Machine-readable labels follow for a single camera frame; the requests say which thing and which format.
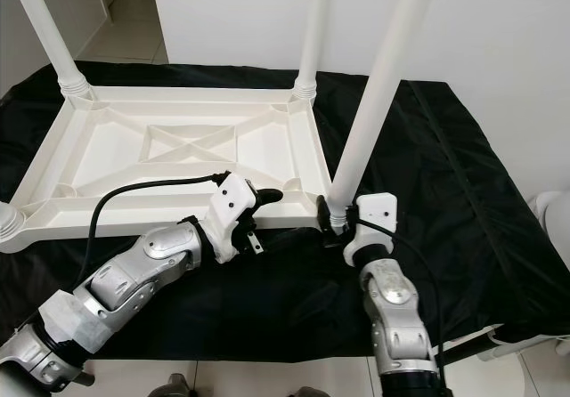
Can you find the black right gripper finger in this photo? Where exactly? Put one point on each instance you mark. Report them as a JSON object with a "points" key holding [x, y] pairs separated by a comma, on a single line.
{"points": [[323, 214]]}

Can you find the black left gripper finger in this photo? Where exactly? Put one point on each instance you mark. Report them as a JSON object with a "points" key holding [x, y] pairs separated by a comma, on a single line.
{"points": [[272, 196], [287, 238]]}

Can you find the white plastic table leg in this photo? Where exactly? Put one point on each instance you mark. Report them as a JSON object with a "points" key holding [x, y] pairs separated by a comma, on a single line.
{"points": [[49, 32], [11, 219], [387, 76], [313, 32]]}

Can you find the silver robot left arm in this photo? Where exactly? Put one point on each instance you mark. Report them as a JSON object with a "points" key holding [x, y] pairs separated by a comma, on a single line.
{"points": [[125, 281]]}

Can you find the black table cloth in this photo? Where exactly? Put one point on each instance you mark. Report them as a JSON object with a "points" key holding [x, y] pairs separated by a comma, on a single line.
{"points": [[481, 272]]}

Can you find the grey robot right leg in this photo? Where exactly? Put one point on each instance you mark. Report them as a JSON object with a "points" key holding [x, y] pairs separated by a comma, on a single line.
{"points": [[307, 392]]}

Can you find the white rounded object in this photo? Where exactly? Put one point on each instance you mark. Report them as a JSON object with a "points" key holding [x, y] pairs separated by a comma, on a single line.
{"points": [[552, 212]]}

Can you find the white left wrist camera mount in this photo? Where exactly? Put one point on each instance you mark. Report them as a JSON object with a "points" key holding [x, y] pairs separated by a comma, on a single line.
{"points": [[236, 203]]}

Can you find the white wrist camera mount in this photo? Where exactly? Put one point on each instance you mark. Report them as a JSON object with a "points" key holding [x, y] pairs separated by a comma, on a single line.
{"points": [[376, 214], [236, 203]]}

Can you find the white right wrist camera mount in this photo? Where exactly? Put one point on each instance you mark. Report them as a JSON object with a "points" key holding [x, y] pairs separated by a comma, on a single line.
{"points": [[376, 214]]}

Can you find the white metal frame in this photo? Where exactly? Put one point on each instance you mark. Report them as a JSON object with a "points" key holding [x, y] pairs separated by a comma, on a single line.
{"points": [[512, 342]]}

